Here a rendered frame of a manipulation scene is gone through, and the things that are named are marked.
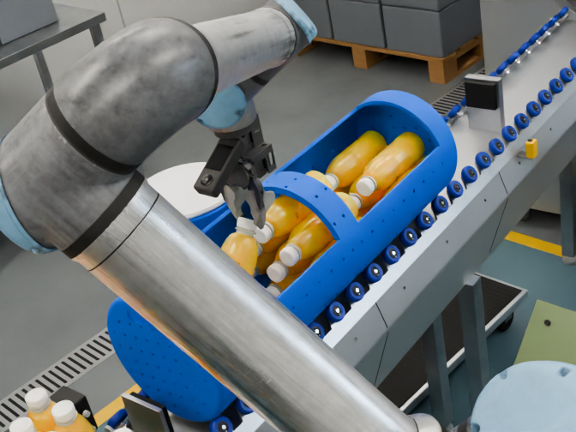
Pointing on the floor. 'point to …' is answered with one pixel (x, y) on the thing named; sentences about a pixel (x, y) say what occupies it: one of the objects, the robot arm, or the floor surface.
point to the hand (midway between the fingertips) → (248, 222)
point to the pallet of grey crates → (402, 32)
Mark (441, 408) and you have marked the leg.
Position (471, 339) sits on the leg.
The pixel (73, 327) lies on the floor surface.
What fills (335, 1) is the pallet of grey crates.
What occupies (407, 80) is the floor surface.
